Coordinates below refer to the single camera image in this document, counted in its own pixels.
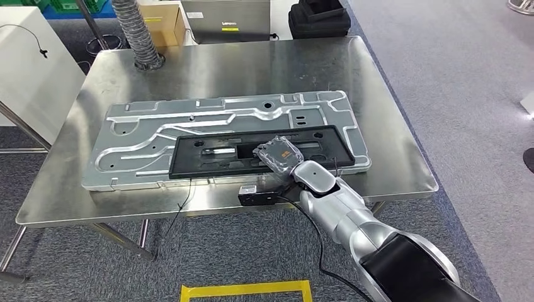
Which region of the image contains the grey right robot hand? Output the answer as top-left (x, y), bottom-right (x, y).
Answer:
top-left (253, 135), bottom-right (305, 183)

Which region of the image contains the long black plastic frame part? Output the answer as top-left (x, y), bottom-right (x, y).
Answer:
top-left (169, 125), bottom-right (356, 180)

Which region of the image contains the stainless steel workbench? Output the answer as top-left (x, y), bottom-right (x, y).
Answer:
top-left (0, 35), bottom-right (440, 286)

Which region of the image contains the embossed silver metal plate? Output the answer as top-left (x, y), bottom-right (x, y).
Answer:
top-left (81, 90), bottom-right (372, 193)

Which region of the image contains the grey Lenovo laptop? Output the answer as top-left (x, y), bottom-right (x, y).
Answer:
top-left (180, 0), bottom-right (272, 45)

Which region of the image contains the brown cardboard box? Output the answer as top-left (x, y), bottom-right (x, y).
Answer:
top-left (139, 2), bottom-right (187, 48)

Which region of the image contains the black pole stand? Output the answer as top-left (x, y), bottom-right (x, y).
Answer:
top-left (75, 0), bottom-right (124, 58)

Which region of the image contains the green plastic crate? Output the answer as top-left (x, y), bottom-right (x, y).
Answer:
top-left (50, 0), bottom-right (82, 13)
top-left (83, 0), bottom-right (110, 13)

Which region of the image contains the white display block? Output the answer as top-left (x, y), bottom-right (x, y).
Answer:
top-left (520, 91), bottom-right (534, 116)

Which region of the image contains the white cabinet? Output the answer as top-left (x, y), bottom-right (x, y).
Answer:
top-left (0, 6), bottom-right (87, 145)

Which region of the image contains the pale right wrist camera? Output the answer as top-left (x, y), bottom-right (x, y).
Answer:
top-left (237, 185), bottom-right (285, 208)

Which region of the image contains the black camera cable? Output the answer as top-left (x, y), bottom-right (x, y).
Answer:
top-left (273, 194), bottom-right (374, 302)

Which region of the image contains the thin black hanging wire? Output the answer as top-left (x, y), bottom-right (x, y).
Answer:
top-left (164, 179), bottom-right (197, 239)

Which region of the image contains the ribbed grey hose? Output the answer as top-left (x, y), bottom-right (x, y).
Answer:
top-left (111, 0), bottom-right (166, 72)

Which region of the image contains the thin black clip cable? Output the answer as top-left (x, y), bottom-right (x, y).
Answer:
top-left (0, 23), bottom-right (48, 59)

